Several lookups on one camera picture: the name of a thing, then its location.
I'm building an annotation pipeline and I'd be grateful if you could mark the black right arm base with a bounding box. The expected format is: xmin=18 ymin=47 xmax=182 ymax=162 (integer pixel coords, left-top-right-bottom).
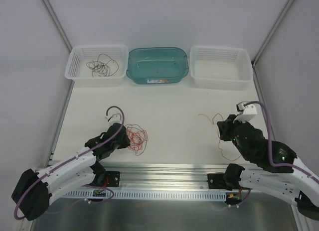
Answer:
xmin=207 ymin=173 xmax=241 ymax=191

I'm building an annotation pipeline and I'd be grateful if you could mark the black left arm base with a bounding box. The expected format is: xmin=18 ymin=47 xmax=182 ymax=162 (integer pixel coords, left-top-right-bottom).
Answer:
xmin=91 ymin=171 xmax=121 ymax=187

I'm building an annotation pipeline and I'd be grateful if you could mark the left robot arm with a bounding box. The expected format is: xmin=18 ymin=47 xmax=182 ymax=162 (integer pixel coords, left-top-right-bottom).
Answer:
xmin=11 ymin=122 xmax=130 ymax=221

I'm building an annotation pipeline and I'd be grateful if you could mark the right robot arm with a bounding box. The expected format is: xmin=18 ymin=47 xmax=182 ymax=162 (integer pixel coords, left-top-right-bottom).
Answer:
xmin=217 ymin=115 xmax=319 ymax=221

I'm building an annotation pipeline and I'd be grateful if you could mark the right white mesh basket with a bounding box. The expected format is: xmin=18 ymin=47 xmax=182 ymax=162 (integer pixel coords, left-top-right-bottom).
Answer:
xmin=189 ymin=46 xmax=253 ymax=91

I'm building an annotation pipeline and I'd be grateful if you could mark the white mesh basket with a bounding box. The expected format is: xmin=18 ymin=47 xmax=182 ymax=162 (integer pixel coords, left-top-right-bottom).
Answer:
xmin=64 ymin=45 xmax=129 ymax=88
xmin=189 ymin=46 xmax=253 ymax=91

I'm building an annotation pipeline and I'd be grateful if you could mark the left white mesh basket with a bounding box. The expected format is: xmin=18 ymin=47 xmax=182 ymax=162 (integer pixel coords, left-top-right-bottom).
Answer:
xmin=64 ymin=45 xmax=129 ymax=88

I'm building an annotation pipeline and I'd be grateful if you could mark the teal plastic tub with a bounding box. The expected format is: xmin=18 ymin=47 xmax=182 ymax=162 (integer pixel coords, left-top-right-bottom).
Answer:
xmin=126 ymin=47 xmax=189 ymax=85

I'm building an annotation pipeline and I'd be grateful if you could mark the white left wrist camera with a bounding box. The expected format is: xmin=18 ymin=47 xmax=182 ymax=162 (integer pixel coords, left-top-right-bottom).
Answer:
xmin=105 ymin=113 xmax=122 ymax=123

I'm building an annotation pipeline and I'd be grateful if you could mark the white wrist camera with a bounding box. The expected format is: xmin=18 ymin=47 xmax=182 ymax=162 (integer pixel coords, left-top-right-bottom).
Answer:
xmin=234 ymin=102 xmax=257 ymax=122
xmin=105 ymin=113 xmax=122 ymax=123

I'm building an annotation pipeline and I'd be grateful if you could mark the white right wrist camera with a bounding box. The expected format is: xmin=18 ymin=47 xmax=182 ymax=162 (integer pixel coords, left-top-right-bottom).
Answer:
xmin=234 ymin=102 xmax=257 ymax=122

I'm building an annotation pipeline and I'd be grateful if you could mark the aluminium frame rail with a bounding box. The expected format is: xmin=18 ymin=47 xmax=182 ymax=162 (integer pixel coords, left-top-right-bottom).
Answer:
xmin=33 ymin=163 xmax=287 ymax=191

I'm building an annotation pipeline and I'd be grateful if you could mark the white slotted cable duct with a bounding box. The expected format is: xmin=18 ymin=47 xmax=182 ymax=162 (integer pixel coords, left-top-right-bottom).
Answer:
xmin=63 ymin=189 xmax=226 ymax=202

